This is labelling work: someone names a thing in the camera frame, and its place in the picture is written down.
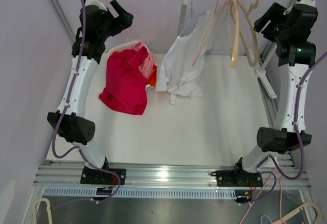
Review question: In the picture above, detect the cream hanger of crimson shirt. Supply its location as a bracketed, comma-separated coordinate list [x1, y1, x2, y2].
[239, 0, 261, 67]

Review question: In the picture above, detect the cream wooden hanger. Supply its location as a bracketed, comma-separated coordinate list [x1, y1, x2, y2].
[227, 0, 243, 68]

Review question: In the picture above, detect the pink wire hanger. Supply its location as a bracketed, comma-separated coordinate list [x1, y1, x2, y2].
[239, 165, 286, 224]
[192, 0, 226, 66]

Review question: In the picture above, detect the crimson t shirt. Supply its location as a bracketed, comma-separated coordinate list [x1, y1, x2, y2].
[99, 47, 148, 115]

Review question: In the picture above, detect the orange t shirt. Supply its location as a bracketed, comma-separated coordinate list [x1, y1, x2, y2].
[111, 51, 158, 87]

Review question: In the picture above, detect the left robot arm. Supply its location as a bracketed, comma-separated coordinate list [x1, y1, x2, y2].
[47, 0, 133, 184]

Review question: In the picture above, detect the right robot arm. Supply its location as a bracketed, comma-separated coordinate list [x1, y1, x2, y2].
[232, 3, 318, 186]

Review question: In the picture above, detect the pale pink t shirt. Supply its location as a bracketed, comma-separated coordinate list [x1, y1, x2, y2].
[155, 10, 214, 98]

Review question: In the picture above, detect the wooden hanger on floor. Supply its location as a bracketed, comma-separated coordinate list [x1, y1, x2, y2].
[273, 202, 323, 224]

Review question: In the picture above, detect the cream hanger at left floor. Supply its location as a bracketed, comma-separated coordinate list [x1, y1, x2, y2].
[32, 197, 54, 224]

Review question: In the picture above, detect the white plastic basket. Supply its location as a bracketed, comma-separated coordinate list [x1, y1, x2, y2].
[107, 41, 155, 92]

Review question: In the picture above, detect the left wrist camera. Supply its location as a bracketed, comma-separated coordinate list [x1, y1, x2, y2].
[85, 0, 108, 11]

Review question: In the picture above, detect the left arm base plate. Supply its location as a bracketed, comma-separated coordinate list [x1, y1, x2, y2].
[80, 166, 126, 185]

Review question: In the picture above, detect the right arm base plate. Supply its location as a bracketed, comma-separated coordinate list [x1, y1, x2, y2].
[210, 170, 263, 187]

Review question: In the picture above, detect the white slotted cable duct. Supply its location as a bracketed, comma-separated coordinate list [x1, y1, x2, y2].
[43, 187, 237, 200]

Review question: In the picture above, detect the pink wire hanger on floor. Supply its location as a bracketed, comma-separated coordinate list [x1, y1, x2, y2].
[239, 165, 286, 224]

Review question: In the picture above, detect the blue wire hanger on floor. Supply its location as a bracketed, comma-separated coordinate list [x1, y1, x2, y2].
[260, 215, 273, 224]

